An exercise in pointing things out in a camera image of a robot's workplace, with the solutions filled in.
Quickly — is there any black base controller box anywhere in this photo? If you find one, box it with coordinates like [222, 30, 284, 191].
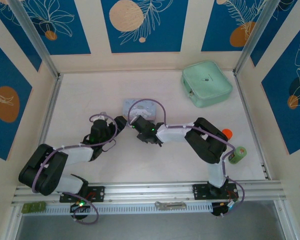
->
[69, 202, 91, 216]
[211, 201, 236, 218]

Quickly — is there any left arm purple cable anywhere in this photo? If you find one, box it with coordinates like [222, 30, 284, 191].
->
[31, 112, 119, 225]

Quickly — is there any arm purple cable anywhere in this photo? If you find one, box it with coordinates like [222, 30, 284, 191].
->
[31, 112, 119, 225]
[127, 98, 246, 218]

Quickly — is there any light blue patterned pouch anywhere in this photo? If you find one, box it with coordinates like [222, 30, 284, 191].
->
[122, 98, 158, 123]

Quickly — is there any aluminium side rail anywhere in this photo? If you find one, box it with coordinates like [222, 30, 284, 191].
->
[233, 71, 272, 181]
[26, 73, 63, 186]

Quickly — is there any green labelled bottle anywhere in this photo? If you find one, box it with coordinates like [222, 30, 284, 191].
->
[227, 146, 248, 165]

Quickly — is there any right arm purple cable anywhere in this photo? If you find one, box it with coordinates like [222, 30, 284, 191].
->
[127, 98, 246, 218]

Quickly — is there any aluminium cross rail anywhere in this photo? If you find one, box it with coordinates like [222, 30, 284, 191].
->
[11, 180, 287, 206]

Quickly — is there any mint green zip pouch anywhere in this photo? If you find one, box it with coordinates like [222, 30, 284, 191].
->
[181, 60, 234, 109]

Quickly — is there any white slotted cable duct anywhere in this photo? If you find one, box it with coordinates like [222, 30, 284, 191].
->
[43, 202, 213, 216]

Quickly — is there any aluminium frame post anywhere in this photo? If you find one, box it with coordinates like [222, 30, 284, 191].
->
[233, 0, 278, 76]
[8, 0, 61, 80]

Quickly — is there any green circuit board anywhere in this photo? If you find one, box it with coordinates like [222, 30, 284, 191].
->
[22, 201, 47, 214]

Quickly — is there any silver metal latch bracket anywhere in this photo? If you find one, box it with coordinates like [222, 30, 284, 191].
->
[154, 201, 187, 211]

